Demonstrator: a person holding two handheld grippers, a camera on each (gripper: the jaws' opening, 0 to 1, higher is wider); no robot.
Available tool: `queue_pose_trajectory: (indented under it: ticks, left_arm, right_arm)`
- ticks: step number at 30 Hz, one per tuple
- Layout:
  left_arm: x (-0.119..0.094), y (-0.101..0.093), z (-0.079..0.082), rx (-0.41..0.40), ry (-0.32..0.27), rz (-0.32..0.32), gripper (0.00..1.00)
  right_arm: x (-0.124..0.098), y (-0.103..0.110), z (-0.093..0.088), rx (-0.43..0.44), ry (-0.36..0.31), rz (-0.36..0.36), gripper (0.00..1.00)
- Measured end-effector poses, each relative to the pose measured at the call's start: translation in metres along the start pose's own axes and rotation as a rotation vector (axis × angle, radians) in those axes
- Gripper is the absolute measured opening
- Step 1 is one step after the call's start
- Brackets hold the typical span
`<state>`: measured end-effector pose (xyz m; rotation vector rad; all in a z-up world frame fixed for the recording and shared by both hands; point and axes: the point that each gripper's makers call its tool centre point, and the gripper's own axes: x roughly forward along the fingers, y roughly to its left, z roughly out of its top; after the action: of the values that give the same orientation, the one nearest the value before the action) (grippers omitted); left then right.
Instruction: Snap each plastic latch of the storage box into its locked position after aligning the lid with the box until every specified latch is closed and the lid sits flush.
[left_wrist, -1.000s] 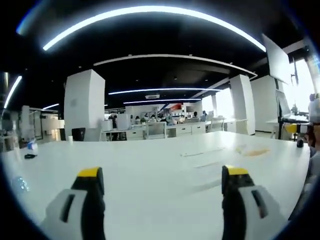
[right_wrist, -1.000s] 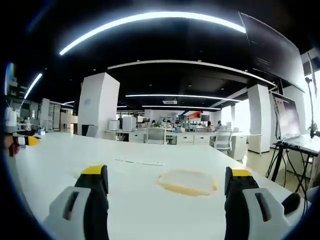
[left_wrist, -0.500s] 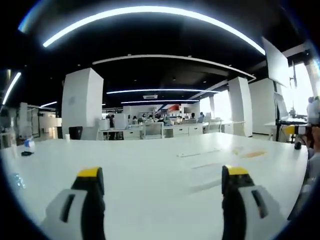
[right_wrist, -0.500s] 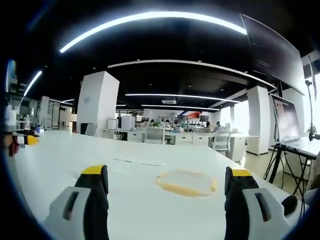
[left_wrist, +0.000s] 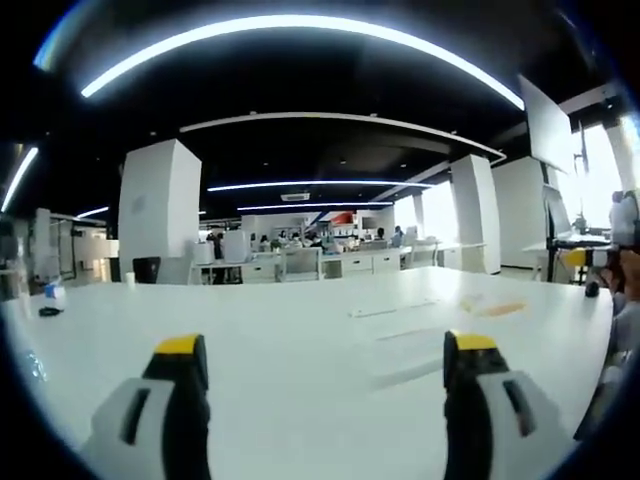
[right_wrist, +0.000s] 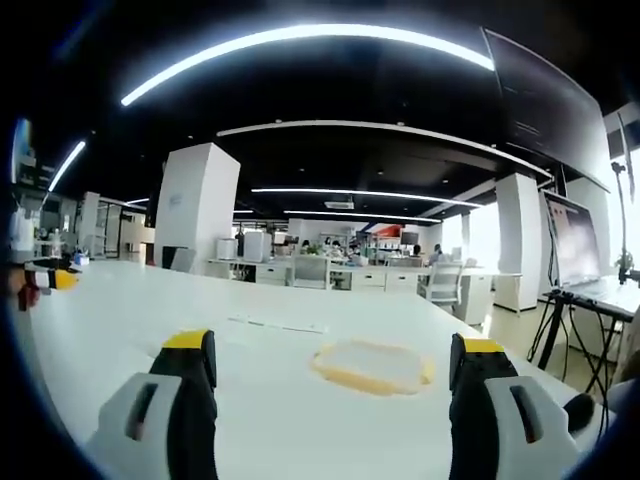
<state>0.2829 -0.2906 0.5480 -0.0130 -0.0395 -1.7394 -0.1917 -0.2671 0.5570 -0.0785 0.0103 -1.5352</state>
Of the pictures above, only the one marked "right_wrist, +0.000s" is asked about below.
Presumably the black light stand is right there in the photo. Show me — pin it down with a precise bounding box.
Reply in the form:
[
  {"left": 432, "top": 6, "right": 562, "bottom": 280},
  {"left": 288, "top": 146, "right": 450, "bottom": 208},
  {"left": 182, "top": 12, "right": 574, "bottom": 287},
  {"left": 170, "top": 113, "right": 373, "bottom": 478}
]
[{"left": 610, "top": 110, "right": 640, "bottom": 287}]

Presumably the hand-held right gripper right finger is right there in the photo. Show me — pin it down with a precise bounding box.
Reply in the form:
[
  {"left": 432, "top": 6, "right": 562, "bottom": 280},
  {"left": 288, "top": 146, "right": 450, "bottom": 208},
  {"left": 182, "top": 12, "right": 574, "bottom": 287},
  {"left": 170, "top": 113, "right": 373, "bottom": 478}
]
[{"left": 448, "top": 332, "right": 609, "bottom": 480}]

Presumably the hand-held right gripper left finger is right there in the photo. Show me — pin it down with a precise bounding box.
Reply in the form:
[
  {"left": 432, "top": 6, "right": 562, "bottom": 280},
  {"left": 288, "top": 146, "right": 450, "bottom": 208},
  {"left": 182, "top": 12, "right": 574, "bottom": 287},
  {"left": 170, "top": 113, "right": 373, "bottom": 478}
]
[{"left": 84, "top": 328, "right": 220, "bottom": 480}]

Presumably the row of white desks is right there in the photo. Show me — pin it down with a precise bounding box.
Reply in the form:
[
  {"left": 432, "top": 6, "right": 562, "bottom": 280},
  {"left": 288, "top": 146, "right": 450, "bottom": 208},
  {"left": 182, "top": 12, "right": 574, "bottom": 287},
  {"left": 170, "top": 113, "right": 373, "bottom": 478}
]
[{"left": 206, "top": 255, "right": 497, "bottom": 302}]

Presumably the white box appliance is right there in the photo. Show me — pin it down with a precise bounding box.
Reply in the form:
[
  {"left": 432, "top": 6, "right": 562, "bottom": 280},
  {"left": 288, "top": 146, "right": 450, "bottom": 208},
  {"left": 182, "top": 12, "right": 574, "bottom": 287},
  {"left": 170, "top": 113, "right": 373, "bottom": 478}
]
[{"left": 241, "top": 231, "right": 274, "bottom": 263}]

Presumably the large dark wall screen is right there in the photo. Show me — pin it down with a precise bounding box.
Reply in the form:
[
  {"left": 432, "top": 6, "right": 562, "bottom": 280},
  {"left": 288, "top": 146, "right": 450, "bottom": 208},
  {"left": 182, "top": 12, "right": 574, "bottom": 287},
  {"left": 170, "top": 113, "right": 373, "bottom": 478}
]
[{"left": 481, "top": 27, "right": 612, "bottom": 194}]

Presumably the white office chair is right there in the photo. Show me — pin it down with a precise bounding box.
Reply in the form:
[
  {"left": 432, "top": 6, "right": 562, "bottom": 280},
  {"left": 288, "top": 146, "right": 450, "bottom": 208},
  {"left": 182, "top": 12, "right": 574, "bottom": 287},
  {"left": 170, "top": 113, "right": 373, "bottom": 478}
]
[{"left": 425, "top": 260, "right": 465, "bottom": 307}]

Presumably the grey mesh office chair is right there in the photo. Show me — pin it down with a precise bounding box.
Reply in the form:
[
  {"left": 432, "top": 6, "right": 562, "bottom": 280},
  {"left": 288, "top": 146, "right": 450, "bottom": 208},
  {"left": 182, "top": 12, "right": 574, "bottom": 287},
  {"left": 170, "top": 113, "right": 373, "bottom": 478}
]
[{"left": 291, "top": 254, "right": 332, "bottom": 291}]

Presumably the thin ceiling light strip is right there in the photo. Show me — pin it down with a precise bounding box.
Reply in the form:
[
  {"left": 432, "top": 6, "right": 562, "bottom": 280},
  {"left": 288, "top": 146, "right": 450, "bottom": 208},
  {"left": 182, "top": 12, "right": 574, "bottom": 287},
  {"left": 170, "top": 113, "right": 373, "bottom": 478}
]
[{"left": 249, "top": 187, "right": 484, "bottom": 209}]

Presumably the white paper strip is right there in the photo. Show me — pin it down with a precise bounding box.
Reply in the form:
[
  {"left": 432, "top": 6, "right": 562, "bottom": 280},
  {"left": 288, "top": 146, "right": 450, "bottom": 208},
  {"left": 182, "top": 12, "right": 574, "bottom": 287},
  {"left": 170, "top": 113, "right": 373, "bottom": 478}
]
[{"left": 226, "top": 313, "right": 330, "bottom": 336}]

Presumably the open laptop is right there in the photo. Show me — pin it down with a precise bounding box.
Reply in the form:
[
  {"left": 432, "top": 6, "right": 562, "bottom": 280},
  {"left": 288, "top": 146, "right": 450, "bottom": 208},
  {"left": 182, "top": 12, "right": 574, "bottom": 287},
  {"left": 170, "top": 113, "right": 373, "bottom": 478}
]
[{"left": 541, "top": 188, "right": 632, "bottom": 307}]

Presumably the black folding stand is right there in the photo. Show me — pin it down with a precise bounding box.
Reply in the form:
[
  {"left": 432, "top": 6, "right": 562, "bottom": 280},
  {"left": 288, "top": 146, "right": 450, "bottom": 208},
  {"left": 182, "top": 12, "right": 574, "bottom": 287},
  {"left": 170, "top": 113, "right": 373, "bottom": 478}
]
[{"left": 527, "top": 288, "right": 637, "bottom": 397}]

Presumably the white square pillar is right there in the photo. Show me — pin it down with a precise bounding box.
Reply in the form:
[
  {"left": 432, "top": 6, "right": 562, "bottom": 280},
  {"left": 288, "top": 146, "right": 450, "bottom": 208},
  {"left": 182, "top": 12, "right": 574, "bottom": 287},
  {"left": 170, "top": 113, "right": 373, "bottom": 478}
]
[
  {"left": 153, "top": 141, "right": 242, "bottom": 276},
  {"left": 493, "top": 172, "right": 545, "bottom": 312}
]

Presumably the long curved ceiling light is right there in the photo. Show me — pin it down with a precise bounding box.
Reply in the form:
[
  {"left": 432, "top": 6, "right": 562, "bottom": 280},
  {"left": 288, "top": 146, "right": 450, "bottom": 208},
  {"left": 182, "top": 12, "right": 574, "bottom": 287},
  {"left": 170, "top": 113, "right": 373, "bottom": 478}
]
[{"left": 120, "top": 23, "right": 496, "bottom": 108}]

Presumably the short ceiling light strip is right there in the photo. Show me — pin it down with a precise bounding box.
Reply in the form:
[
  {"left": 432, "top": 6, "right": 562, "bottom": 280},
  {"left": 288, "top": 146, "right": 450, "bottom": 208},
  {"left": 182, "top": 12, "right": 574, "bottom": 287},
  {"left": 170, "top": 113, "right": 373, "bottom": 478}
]
[{"left": 47, "top": 140, "right": 88, "bottom": 193}]

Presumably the small red object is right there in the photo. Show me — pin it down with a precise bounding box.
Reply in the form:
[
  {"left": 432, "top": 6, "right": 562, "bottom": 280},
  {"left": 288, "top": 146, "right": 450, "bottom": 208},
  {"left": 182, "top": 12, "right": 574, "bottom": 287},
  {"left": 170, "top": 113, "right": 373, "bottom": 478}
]
[{"left": 17, "top": 284, "right": 42, "bottom": 312}]

